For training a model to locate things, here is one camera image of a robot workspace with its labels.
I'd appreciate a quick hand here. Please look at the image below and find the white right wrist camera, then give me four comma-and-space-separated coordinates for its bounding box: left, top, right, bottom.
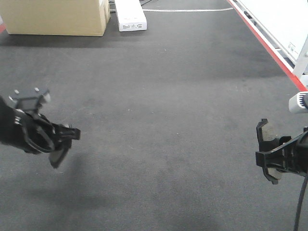
288, 91, 308, 114

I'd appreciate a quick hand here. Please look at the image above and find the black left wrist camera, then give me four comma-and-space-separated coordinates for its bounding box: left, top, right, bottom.
9, 87, 51, 114

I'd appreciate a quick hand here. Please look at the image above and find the dark grey conveyor belt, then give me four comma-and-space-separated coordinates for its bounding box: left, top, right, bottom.
0, 0, 308, 231

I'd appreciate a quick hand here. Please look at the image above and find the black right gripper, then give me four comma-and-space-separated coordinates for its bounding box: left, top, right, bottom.
260, 131, 308, 176

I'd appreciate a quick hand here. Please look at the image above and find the grey brake pad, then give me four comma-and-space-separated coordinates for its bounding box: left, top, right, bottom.
256, 118, 282, 185
49, 147, 69, 169

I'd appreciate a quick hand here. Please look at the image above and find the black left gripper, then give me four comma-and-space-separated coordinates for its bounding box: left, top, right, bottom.
0, 97, 80, 154

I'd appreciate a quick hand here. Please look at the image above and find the long white box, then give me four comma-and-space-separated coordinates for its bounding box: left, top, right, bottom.
115, 0, 147, 32

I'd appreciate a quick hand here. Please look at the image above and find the brown cardboard box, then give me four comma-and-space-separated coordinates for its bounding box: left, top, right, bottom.
0, 0, 110, 37

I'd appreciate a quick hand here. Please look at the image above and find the white board panel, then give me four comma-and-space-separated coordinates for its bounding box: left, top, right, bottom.
238, 0, 308, 74

